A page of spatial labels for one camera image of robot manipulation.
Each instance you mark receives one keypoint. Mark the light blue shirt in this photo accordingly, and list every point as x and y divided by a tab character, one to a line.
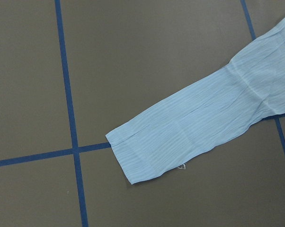
207	113

